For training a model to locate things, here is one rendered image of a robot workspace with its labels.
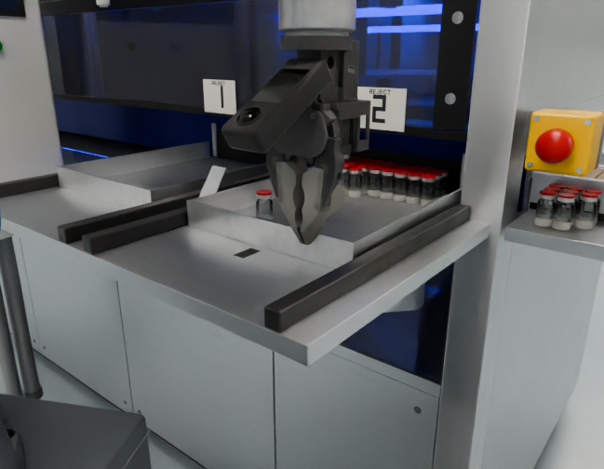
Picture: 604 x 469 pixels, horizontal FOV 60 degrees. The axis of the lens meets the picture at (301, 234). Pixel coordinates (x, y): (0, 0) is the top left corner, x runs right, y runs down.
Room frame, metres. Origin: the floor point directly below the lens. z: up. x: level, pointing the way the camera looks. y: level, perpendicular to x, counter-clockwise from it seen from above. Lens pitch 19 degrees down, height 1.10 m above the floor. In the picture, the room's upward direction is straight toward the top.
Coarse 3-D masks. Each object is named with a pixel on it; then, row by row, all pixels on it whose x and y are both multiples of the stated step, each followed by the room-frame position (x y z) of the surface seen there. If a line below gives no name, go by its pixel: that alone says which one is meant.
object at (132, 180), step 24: (192, 144) 1.11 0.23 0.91; (72, 168) 0.90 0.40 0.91; (96, 168) 0.93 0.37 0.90; (120, 168) 0.97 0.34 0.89; (144, 168) 1.01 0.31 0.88; (168, 168) 1.02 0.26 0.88; (192, 168) 1.02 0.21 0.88; (240, 168) 0.86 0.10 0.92; (264, 168) 0.90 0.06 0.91; (96, 192) 0.81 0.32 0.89; (120, 192) 0.77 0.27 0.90; (144, 192) 0.73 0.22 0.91; (168, 192) 0.74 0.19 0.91
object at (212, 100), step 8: (208, 80) 1.02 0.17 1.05; (216, 80) 1.01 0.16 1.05; (224, 80) 0.99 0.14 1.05; (232, 80) 0.98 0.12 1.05; (208, 88) 1.02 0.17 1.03; (216, 88) 1.01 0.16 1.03; (224, 88) 0.99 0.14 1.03; (232, 88) 0.98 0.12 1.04; (208, 96) 1.02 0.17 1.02; (216, 96) 1.01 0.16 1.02; (224, 96) 0.99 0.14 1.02; (232, 96) 0.98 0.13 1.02; (208, 104) 1.02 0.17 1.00; (216, 104) 1.01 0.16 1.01; (224, 104) 0.99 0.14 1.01; (232, 104) 0.98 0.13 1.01; (208, 112) 1.02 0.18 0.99; (216, 112) 1.01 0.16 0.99; (224, 112) 0.99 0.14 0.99; (232, 112) 0.98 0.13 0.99
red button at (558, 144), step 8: (552, 128) 0.62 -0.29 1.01; (560, 128) 0.62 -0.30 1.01; (544, 136) 0.61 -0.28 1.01; (552, 136) 0.61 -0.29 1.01; (560, 136) 0.60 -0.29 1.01; (568, 136) 0.60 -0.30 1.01; (536, 144) 0.62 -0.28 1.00; (544, 144) 0.61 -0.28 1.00; (552, 144) 0.61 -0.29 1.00; (560, 144) 0.60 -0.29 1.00; (568, 144) 0.60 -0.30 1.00; (536, 152) 0.62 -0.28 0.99; (544, 152) 0.61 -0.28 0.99; (552, 152) 0.60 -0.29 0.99; (560, 152) 0.60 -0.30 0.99; (568, 152) 0.60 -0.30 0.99; (544, 160) 0.61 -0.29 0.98; (552, 160) 0.61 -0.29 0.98; (560, 160) 0.60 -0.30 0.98
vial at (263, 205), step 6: (258, 198) 0.66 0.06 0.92; (264, 198) 0.66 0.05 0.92; (270, 198) 0.66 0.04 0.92; (258, 204) 0.66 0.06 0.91; (264, 204) 0.65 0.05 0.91; (270, 204) 0.66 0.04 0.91; (258, 210) 0.66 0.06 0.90; (264, 210) 0.65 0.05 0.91; (270, 210) 0.66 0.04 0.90; (258, 216) 0.66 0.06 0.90; (264, 216) 0.65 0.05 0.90; (270, 216) 0.66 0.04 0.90
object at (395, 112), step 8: (360, 88) 0.81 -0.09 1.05; (368, 88) 0.80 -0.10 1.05; (376, 88) 0.79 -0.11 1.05; (384, 88) 0.78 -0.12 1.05; (392, 88) 0.78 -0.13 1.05; (400, 88) 0.77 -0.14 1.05; (360, 96) 0.81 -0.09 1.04; (368, 96) 0.80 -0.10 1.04; (392, 96) 0.78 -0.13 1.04; (400, 96) 0.77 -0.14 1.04; (376, 104) 0.79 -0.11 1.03; (392, 104) 0.78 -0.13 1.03; (400, 104) 0.77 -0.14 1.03; (376, 112) 0.79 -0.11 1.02; (384, 112) 0.78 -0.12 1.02; (392, 112) 0.78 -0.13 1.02; (400, 112) 0.77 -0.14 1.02; (360, 120) 0.81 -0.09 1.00; (392, 120) 0.77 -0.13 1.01; (400, 120) 0.77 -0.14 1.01; (376, 128) 0.79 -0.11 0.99; (384, 128) 0.78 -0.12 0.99; (392, 128) 0.77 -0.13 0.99; (400, 128) 0.77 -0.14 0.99
